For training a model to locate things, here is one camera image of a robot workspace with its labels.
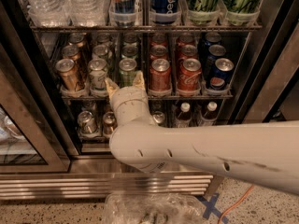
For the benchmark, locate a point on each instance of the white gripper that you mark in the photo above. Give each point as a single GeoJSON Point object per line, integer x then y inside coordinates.
{"type": "Point", "coordinates": [128, 94]}

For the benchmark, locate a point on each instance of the green soda can front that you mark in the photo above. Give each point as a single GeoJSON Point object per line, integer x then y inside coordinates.
{"type": "Point", "coordinates": [127, 68]}

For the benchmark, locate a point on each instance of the green soda can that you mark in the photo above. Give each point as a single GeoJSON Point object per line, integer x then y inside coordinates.
{"type": "Point", "coordinates": [129, 51]}
{"type": "Point", "coordinates": [130, 39]}
{"type": "Point", "coordinates": [127, 68]}

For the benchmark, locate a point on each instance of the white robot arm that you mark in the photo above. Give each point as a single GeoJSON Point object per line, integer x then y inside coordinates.
{"type": "Point", "coordinates": [264, 154]}

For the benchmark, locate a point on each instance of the green soda can middle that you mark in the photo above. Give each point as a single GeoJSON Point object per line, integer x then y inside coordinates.
{"type": "Point", "coordinates": [129, 51]}

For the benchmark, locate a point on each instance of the white green can front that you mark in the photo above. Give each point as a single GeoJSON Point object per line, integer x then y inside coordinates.
{"type": "Point", "coordinates": [98, 71]}

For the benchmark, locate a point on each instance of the white green can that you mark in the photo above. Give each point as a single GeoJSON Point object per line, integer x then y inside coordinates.
{"type": "Point", "coordinates": [105, 39]}
{"type": "Point", "coordinates": [98, 71]}
{"type": "Point", "coordinates": [103, 51]}

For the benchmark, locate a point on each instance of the orange soda can front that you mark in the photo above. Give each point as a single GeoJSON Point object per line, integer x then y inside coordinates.
{"type": "Point", "coordinates": [159, 75]}

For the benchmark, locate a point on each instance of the gold can bottom shelf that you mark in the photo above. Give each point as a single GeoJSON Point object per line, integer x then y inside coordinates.
{"type": "Point", "coordinates": [109, 123]}

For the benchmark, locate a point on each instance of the white green can middle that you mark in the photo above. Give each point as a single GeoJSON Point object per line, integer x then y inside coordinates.
{"type": "Point", "coordinates": [103, 51]}

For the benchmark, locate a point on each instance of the green can bottom shelf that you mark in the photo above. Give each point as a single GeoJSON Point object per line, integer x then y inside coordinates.
{"type": "Point", "coordinates": [159, 118]}

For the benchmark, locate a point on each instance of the green soda can rear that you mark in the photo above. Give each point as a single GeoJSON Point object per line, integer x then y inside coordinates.
{"type": "Point", "coordinates": [130, 39]}

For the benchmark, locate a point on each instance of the white green can rear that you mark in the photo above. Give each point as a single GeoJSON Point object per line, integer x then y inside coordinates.
{"type": "Point", "coordinates": [105, 39]}

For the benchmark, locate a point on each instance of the silver can bottom left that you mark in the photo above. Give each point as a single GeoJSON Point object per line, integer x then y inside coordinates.
{"type": "Point", "coordinates": [86, 122]}

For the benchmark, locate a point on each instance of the orange soda can rear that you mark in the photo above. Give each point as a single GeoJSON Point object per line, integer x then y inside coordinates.
{"type": "Point", "coordinates": [159, 39]}

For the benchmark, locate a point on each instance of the gold can middle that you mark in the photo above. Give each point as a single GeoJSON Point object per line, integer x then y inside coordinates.
{"type": "Point", "coordinates": [73, 52]}

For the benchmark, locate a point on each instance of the gold can front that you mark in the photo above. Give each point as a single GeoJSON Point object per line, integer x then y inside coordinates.
{"type": "Point", "coordinates": [70, 75]}

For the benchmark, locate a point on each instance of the red cola can front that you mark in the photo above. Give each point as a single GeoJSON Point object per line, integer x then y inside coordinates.
{"type": "Point", "coordinates": [188, 75]}

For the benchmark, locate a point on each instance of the red cola can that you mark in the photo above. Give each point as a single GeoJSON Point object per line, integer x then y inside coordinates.
{"type": "Point", "coordinates": [185, 39]}
{"type": "Point", "coordinates": [186, 52]}
{"type": "Point", "coordinates": [188, 75]}

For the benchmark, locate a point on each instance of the gold can rear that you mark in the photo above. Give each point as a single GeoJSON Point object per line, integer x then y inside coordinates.
{"type": "Point", "coordinates": [80, 40]}

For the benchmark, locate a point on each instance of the red cola can middle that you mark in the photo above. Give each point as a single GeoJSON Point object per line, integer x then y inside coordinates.
{"type": "Point", "coordinates": [186, 52]}

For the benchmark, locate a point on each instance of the red cola can rear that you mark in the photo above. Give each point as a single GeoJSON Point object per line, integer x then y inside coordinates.
{"type": "Point", "coordinates": [185, 39]}

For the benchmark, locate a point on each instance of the stainless steel fridge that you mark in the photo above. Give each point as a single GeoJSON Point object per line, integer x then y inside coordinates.
{"type": "Point", "coordinates": [264, 53]}

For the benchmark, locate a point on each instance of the red bull tall can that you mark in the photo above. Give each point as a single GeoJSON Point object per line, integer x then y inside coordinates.
{"type": "Point", "coordinates": [124, 12]}

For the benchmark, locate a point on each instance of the tall blue pepsi can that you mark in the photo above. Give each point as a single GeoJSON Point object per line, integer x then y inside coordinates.
{"type": "Point", "coordinates": [165, 9]}

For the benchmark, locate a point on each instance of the blue pepsi can middle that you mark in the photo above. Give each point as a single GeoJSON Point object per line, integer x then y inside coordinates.
{"type": "Point", "coordinates": [213, 53]}

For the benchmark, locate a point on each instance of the blue pepsi can rear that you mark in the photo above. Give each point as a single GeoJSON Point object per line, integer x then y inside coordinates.
{"type": "Point", "coordinates": [207, 40]}

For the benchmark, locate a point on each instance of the blue pepsi can front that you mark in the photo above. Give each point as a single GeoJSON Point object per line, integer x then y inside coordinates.
{"type": "Point", "coordinates": [220, 74]}

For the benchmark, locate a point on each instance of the glass fridge door left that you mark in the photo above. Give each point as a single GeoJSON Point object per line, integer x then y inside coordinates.
{"type": "Point", "coordinates": [34, 147]}

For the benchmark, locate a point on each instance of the green tall can left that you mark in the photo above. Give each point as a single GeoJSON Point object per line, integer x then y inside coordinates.
{"type": "Point", "coordinates": [202, 11]}

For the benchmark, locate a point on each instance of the green tall can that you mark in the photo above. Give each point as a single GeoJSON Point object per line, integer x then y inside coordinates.
{"type": "Point", "coordinates": [202, 11]}
{"type": "Point", "coordinates": [241, 12]}

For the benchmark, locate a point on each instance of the green tall can right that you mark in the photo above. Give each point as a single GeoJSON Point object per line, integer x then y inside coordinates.
{"type": "Point", "coordinates": [241, 12]}

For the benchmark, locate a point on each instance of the brown bottle white cap left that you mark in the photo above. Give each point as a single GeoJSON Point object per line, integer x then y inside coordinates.
{"type": "Point", "coordinates": [182, 116]}

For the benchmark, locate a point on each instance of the brown bottle white cap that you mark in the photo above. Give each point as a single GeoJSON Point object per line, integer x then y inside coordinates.
{"type": "Point", "coordinates": [182, 116]}
{"type": "Point", "coordinates": [207, 114]}

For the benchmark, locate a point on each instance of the clear water bottle right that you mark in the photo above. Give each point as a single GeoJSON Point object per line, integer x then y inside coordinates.
{"type": "Point", "coordinates": [89, 13]}

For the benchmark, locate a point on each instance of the clear water bottle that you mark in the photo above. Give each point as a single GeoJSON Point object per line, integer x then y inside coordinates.
{"type": "Point", "coordinates": [48, 13]}
{"type": "Point", "coordinates": [89, 13]}

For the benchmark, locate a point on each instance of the brown bottle white cap right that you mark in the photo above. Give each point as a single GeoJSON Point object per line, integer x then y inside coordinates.
{"type": "Point", "coordinates": [207, 114]}

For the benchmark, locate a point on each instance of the clear water bottle left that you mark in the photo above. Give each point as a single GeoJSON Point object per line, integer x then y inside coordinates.
{"type": "Point", "coordinates": [48, 13]}

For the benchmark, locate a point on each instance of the clear plastic bin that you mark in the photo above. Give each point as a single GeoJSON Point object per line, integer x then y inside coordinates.
{"type": "Point", "coordinates": [152, 209]}

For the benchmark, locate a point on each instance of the blue tape cross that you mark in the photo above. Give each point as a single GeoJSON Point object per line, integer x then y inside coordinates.
{"type": "Point", "coordinates": [210, 205]}

